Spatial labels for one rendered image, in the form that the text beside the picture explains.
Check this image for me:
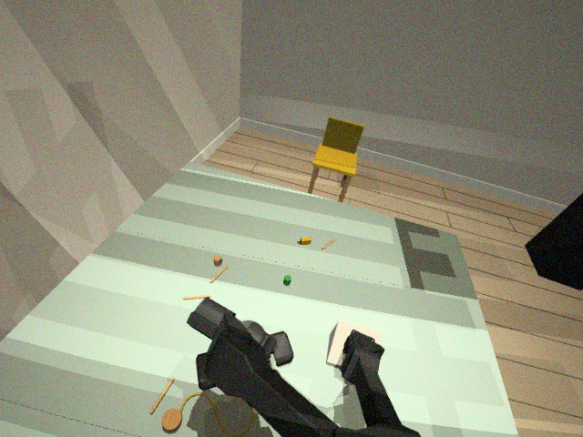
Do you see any round wooden button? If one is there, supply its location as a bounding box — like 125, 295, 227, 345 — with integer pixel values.
162, 409, 183, 432

